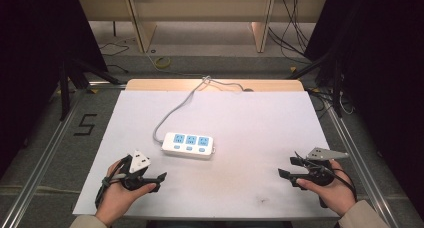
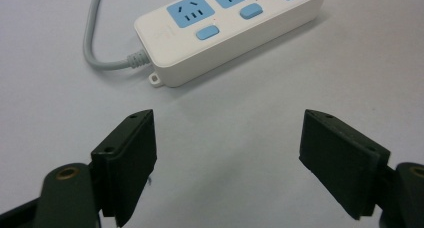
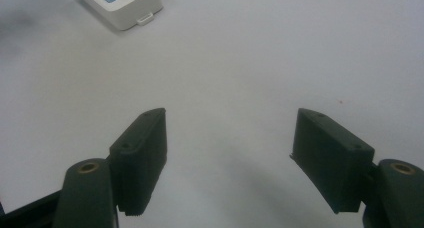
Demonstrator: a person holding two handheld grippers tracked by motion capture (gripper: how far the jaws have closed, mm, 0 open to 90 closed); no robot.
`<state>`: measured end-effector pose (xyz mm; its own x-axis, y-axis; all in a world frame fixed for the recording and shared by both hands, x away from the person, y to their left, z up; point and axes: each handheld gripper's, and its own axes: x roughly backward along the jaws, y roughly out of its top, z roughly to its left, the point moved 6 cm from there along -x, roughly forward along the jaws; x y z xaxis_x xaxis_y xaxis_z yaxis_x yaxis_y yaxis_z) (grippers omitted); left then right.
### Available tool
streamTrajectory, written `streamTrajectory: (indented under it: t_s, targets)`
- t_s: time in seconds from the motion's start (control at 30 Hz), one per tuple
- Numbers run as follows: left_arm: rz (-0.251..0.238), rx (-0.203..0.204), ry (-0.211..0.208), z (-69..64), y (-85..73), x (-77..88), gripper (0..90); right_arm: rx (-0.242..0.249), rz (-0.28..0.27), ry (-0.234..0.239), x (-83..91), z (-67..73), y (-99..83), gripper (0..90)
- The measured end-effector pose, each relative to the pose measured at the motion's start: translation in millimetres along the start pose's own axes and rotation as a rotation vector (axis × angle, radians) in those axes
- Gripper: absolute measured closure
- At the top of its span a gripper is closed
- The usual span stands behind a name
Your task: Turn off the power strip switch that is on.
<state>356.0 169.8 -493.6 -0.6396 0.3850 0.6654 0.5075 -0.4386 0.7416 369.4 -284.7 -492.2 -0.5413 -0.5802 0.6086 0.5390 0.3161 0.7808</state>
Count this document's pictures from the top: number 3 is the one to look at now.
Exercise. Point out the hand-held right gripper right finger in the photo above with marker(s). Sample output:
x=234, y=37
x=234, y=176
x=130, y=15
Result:
x=330, y=161

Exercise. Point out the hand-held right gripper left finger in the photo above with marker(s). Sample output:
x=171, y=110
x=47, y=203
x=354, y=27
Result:
x=140, y=164

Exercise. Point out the white timer with blue buttons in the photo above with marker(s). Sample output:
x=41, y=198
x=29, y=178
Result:
x=123, y=4

